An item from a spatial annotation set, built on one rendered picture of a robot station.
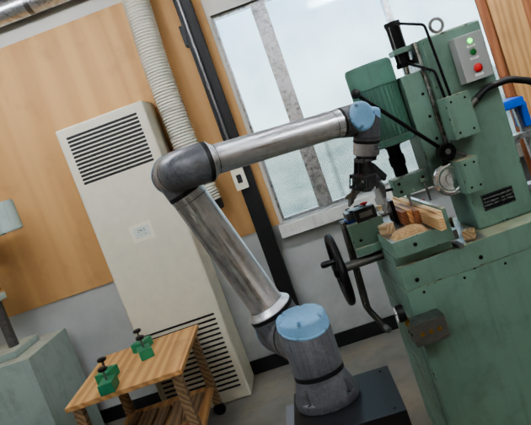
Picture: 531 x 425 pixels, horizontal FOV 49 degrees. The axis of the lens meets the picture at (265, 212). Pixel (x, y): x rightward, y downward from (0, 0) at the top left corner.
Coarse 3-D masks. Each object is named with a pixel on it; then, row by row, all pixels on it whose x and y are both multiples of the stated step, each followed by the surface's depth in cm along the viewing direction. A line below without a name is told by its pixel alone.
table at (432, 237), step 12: (396, 228) 218; (432, 228) 199; (384, 240) 210; (408, 240) 199; (420, 240) 199; (432, 240) 199; (444, 240) 199; (360, 252) 220; (372, 252) 220; (396, 252) 199; (408, 252) 199
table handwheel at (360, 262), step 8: (328, 240) 218; (328, 248) 234; (336, 248) 214; (336, 256) 212; (368, 256) 224; (376, 256) 223; (336, 264) 212; (344, 264) 212; (352, 264) 223; (360, 264) 223; (336, 272) 222; (344, 272) 211; (344, 280) 211; (344, 288) 233; (352, 288) 213; (344, 296) 231; (352, 296) 214; (352, 304) 220
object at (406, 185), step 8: (400, 176) 221; (408, 176) 218; (416, 176) 218; (392, 184) 220; (400, 184) 219; (408, 184) 219; (416, 184) 219; (392, 192) 225; (400, 192) 218; (408, 192) 219
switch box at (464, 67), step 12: (468, 36) 200; (480, 36) 200; (456, 48) 200; (468, 48) 200; (480, 48) 200; (456, 60) 204; (468, 60) 201; (480, 60) 201; (468, 72) 201; (492, 72) 201
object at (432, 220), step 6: (420, 210) 215; (426, 216) 203; (432, 216) 198; (438, 216) 195; (426, 222) 206; (432, 222) 198; (438, 222) 191; (444, 222) 191; (438, 228) 194; (444, 228) 191
